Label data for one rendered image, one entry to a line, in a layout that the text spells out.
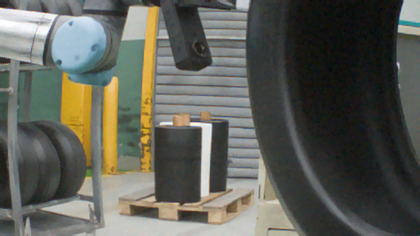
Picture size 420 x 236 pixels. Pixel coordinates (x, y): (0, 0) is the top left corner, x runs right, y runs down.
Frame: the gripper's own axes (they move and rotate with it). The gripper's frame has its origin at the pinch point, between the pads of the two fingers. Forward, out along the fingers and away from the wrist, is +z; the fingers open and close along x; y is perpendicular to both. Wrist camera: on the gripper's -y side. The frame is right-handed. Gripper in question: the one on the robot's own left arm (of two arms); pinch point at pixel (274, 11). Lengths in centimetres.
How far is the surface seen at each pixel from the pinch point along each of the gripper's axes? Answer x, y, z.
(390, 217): 11.9, -24.5, 17.2
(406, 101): 66, -13, -12
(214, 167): 542, -143, -445
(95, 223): 295, -142, -330
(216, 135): 542, -118, -448
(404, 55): 66, -4, -13
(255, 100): -11.4, -9.7, 7.1
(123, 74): 701, -108, -713
